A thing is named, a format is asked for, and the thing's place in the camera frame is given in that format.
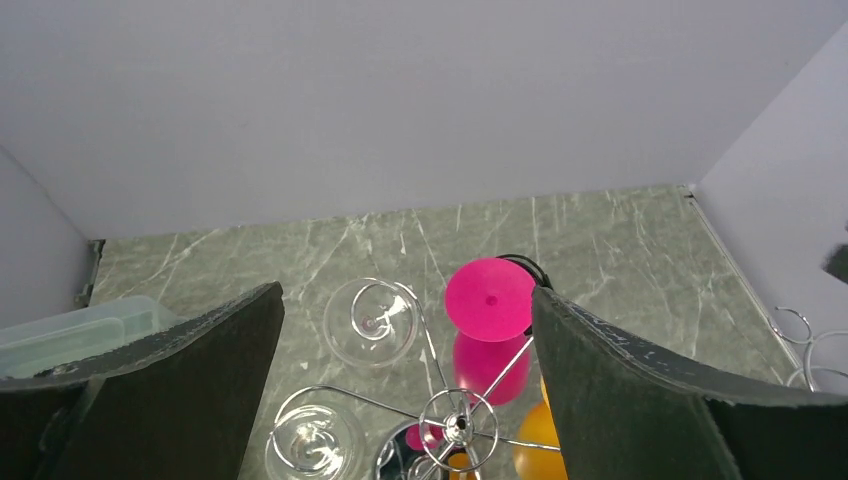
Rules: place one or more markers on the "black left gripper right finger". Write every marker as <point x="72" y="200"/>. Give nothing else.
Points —
<point x="626" y="408"/>

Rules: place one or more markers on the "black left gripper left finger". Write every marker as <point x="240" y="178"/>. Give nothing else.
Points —
<point x="178" y="404"/>

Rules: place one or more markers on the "clear wine glass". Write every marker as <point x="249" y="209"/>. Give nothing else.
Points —
<point x="370" y="322"/>
<point x="315" y="441"/>

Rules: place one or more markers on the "chrome wine glass rack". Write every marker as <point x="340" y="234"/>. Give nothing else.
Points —
<point x="452" y="432"/>

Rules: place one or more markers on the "pink wine glass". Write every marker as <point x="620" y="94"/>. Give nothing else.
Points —
<point x="489" y="302"/>

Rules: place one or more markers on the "clear plastic storage box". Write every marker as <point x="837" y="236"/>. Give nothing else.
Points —
<point x="37" y="346"/>

